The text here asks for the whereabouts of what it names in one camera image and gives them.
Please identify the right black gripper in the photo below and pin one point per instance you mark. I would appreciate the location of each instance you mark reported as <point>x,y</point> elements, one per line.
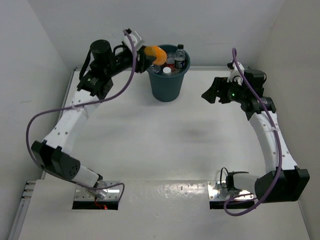
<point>220,84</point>

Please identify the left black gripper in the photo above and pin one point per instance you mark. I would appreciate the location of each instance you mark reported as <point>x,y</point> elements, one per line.
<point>143,60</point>

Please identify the blue label clear bottle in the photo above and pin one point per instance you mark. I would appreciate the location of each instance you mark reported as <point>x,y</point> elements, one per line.
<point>155,68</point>

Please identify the orange juice bottle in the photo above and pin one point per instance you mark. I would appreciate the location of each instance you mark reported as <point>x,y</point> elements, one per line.
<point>159,55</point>

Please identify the large square clear bottle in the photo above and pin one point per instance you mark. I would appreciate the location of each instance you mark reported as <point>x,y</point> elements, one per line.
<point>166,71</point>

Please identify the red label clear bottle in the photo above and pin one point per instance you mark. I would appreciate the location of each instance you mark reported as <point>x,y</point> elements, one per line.
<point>170,60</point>

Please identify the small dark pepsi bottle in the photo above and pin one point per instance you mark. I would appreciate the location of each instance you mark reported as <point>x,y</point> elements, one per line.
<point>179,57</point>

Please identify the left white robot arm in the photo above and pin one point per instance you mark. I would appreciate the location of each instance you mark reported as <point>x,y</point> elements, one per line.
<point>103,62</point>

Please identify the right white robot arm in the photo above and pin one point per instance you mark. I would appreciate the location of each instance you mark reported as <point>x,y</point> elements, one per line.
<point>284,180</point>

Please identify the dark teal plastic bin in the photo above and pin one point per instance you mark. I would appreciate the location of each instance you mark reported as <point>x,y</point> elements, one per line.
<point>166,88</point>

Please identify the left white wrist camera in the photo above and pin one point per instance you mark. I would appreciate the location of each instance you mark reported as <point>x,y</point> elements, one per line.
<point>132,37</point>

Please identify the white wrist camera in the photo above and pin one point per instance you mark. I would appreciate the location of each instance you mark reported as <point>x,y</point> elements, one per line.
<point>132,37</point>
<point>236,69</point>

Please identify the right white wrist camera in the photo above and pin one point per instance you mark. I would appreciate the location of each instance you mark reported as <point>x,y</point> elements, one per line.
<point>236,69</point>

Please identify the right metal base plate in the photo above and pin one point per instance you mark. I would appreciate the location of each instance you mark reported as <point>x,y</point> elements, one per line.
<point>217,193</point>

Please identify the metal base plate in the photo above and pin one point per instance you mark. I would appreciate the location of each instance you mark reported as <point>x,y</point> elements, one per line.
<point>111,193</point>
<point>217,193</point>

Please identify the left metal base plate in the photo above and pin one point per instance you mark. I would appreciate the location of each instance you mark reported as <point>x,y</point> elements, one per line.
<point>111,193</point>

